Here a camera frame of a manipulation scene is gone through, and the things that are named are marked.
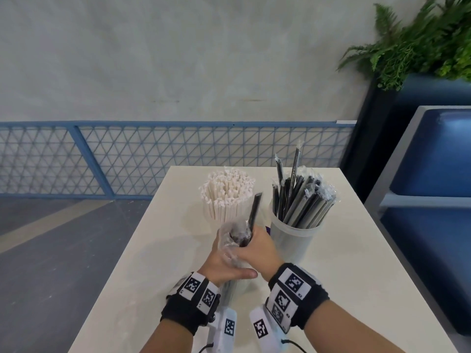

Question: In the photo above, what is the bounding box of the person's right hand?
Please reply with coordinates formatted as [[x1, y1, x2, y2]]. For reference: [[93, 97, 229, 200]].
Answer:
[[224, 226, 285, 283]]

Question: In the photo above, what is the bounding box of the person's left hand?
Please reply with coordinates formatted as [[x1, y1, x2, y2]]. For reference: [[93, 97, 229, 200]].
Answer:
[[198, 231, 258, 287]]

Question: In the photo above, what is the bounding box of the clear bag of black straws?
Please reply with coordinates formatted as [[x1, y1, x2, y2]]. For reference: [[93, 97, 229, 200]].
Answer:
[[216, 220, 255, 309]]

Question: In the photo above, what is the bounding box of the single black straw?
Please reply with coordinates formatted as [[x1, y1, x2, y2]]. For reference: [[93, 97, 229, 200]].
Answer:
[[245, 192, 264, 247]]

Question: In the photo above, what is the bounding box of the person's right forearm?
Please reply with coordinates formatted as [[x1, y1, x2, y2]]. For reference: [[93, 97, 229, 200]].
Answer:
[[302, 299, 406, 353]]

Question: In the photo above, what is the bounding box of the person's left forearm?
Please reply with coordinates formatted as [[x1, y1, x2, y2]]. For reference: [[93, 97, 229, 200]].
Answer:
[[138, 319, 196, 353]]

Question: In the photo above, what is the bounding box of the translucent plastic cup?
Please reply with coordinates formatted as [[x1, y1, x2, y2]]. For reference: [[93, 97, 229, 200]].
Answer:
[[270, 201, 329, 267]]

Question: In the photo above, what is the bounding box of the bundle of white paper straws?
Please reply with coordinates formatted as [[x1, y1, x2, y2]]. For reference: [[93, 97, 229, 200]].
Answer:
[[198, 168, 255, 222]]

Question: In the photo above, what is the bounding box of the black right wristband with markers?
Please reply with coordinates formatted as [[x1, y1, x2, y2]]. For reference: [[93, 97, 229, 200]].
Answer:
[[265, 263, 330, 333]]

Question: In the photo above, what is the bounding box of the black wristband with markers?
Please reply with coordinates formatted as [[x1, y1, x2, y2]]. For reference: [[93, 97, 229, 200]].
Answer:
[[265, 263, 330, 333], [160, 272, 222, 336]]

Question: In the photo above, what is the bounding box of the black left wristband with markers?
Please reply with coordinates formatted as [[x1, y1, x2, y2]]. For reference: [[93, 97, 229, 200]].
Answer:
[[160, 272, 222, 336]]

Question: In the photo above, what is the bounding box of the bundle of wrapped black straws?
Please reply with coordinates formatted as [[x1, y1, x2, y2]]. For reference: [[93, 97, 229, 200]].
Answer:
[[272, 140, 337, 229]]

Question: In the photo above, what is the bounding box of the blue metal mesh fence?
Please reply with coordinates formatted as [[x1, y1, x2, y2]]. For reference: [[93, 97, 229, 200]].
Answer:
[[0, 120, 357, 200]]

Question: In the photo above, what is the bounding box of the dark blue planter box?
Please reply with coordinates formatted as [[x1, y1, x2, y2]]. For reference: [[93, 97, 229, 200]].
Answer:
[[339, 73, 471, 204]]

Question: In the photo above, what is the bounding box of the blue cushioned bench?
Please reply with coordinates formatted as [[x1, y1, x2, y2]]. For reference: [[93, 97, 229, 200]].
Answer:
[[364, 105, 471, 337]]

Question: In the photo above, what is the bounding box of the green fern plant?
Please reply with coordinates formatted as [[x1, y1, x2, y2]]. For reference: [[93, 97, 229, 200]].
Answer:
[[337, 0, 471, 91]]

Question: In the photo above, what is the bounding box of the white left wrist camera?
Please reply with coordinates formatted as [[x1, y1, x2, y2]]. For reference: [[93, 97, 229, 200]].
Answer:
[[205, 307, 238, 353]]

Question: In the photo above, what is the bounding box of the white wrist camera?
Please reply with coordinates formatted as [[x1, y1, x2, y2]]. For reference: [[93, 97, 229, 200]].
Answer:
[[249, 306, 285, 353], [205, 307, 238, 353]]

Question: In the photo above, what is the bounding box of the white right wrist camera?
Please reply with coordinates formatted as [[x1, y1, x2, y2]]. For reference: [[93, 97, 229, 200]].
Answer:
[[249, 306, 285, 353]]

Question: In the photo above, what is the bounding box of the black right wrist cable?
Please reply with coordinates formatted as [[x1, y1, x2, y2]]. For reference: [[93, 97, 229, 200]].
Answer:
[[280, 338, 308, 353]]

